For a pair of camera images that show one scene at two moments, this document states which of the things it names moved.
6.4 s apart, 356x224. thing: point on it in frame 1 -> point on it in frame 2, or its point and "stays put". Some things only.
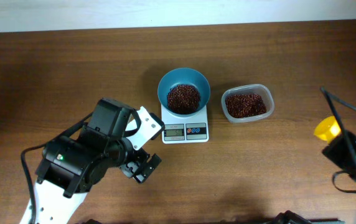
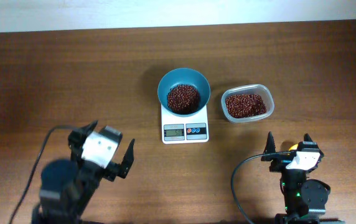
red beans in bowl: [183, 99] stays put
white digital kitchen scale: [183, 130] stays put
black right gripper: [338, 149] -> [279, 166]
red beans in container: [244, 105] stays put
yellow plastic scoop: [327, 129] -> [293, 147]
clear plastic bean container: [247, 102] stays put
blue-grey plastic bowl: [183, 92] stays put
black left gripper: [141, 167] -> [111, 169]
